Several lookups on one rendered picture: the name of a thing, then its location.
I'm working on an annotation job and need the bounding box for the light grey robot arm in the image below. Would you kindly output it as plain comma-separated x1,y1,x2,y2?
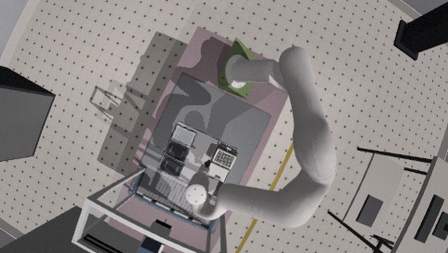
185,47,336,228

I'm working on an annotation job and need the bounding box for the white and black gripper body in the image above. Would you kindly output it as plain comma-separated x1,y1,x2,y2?
199,164,210,176

